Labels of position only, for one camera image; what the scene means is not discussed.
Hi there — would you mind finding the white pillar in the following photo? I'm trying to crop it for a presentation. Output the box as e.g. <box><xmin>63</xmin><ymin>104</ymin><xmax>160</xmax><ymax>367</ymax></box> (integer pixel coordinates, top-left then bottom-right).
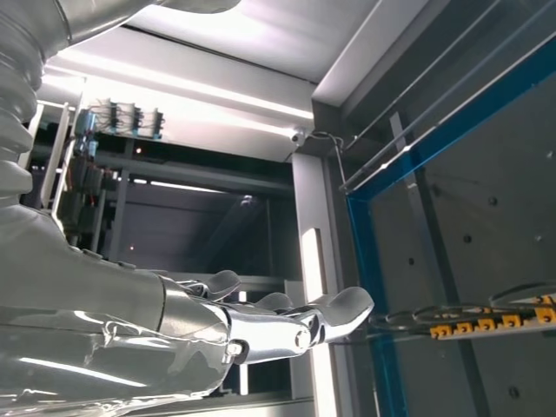
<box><xmin>292</xmin><ymin>152</ymin><xmax>348</xmax><ymax>417</ymax></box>

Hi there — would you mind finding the blue framed glass panel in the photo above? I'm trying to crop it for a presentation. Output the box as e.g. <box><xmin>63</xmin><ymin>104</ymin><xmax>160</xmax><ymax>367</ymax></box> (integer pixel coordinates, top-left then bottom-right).
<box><xmin>345</xmin><ymin>34</ymin><xmax>556</xmax><ymax>417</ymax></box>

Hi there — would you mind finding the wired equipment rack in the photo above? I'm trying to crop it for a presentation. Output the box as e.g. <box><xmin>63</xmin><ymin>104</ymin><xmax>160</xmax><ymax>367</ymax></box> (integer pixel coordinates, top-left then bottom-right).
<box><xmin>17</xmin><ymin>97</ymin><xmax>166</xmax><ymax>260</ymax></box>

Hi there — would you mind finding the yellow clip rail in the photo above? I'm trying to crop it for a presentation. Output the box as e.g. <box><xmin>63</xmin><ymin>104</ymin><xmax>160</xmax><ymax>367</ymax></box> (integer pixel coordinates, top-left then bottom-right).
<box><xmin>429</xmin><ymin>293</ymin><xmax>556</xmax><ymax>341</ymax></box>

